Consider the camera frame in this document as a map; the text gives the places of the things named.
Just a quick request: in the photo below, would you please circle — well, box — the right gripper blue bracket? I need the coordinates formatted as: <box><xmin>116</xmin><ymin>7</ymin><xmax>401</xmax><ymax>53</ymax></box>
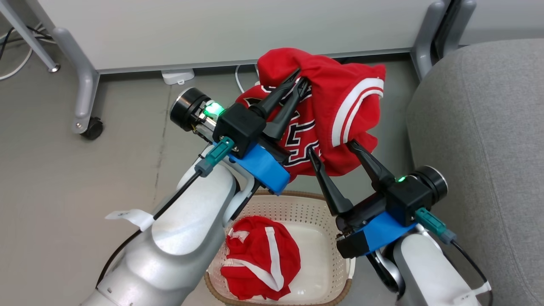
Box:
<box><xmin>308</xmin><ymin>139</ymin><xmax>449</xmax><ymax>259</ymax></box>

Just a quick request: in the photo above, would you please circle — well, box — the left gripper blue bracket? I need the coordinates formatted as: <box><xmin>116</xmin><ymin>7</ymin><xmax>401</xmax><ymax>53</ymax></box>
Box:
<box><xmin>170</xmin><ymin>68</ymin><xmax>310</xmax><ymax>196</ymax></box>

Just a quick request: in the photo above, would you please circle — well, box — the red jersey with black lettering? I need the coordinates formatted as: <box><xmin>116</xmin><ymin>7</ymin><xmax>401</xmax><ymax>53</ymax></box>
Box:
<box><xmin>235</xmin><ymin>48</ymin><xmax>386</xmax><ymax>183</ymax></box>

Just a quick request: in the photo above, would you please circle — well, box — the red garment with white stripes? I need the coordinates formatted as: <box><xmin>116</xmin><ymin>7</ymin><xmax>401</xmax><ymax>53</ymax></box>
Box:
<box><xmin>220</xmin><ymin>215</ymin><xmax>301</xmax><ymax>301</ymax></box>

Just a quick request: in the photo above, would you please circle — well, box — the cream perforated laundry basket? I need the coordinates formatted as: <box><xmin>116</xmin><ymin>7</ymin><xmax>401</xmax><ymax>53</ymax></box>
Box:
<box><xmin>204</xmin><ymin>190</ymin><xmax>356</xmax><ymax>306</ymax></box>

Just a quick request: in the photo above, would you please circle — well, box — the white power adapter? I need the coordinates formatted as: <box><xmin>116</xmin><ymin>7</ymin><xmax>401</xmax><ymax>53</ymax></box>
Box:
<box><xmin>161</xmin><ymin>69</ymin><xmax>195</xmax><ymax>85</ymax></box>

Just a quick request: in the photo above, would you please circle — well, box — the grey fabric sofa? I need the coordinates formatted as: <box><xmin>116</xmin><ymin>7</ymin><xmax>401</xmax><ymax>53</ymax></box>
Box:
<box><xmin>406</xmin><ymin>39</ymin><xmax>544</xmax><ymax>306</ymax></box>

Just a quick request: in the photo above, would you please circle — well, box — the grey leg of neighbouring panel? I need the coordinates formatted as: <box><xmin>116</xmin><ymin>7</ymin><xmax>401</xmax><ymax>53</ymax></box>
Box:
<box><xmin>442</xmin><ymin>0</ymin><xmax>477</xmax><ymax>58</ymax></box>

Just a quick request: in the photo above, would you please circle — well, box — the grey partition leg with caster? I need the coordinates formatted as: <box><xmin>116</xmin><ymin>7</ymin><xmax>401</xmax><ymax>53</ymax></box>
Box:
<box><xmin>51</xmin><ymin>28</ymin><xmax>104</xmax><ymax>141</ymax></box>

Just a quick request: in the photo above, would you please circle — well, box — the grey metal table leg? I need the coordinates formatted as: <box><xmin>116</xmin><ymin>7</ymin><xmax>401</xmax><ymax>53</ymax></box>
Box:
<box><xmin>0</xmin><ymin>0</ymin><xmax>61</xmax><ymax>73</ymax></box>

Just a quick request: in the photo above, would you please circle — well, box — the white floor cable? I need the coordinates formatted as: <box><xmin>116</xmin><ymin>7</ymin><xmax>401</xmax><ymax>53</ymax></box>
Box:
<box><xmin>235</xmin><ymin>64</ymin><xmax>261</xmax><ymax>95</ymax></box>

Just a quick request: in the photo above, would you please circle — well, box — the left arm cable teal connector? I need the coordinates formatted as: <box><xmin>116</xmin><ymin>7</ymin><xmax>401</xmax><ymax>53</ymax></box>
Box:
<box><xmin>96</xmin><ymin>137</ymin><xmax>235</xmax><ymax>286</ymax></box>

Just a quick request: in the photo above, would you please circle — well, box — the arm cable teal connector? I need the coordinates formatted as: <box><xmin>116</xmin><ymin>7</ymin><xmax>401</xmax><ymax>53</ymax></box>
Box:
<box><xmin>414</xmin><ymin>207</ymin><xmax>494</xmax><ymax>306</ymax></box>
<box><xmin>96</xmin><ymin>137</ymin><xmax>235</xmax><ymax>286</ymax></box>

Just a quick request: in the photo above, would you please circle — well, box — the right arm cable teal connector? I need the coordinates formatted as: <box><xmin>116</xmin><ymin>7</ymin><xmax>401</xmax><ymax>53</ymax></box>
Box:
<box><xmin>414</xmin><ymin>207</ymin><xmax>494</xmax><ymax>306</ymax></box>

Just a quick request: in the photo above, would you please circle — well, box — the white tag on right cable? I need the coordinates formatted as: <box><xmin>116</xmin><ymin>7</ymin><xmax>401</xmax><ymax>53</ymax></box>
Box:
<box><xmin>453</xmin><ymin>282</ymin><xmax>492</xmax><ymax>305</ymax></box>

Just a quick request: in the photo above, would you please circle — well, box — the white tag on cable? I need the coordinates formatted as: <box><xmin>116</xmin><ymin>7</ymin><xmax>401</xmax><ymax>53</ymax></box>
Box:
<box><xmin>105</xmin><ymin>208</ymin><xmax>155</xmax><ymax>232</ymax></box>
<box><xmin>453</xmin><ymin>282</ymin><xmax>492</xmax><ymax>305</ymax></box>

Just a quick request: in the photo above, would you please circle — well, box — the white tag on left cable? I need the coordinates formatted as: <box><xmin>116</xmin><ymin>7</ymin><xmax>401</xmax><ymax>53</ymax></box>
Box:
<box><xmin>105</xmin><ymin>208</ymin><xmax>155</xmax><ymax>232</ymax></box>

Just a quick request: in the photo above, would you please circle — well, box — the black floor cable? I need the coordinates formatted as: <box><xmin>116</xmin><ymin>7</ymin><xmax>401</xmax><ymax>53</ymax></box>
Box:
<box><xmin>0</xmin><ymin>25</ymin><xmax>57</xmax><ymax>61</ymax></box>

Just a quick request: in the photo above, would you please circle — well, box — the thin white cable loop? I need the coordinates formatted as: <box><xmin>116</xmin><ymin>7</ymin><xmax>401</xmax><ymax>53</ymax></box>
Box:
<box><xmin>0</xmin><ymin>28</ymin><xmax>35</xmax><ymax>81</ymax></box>

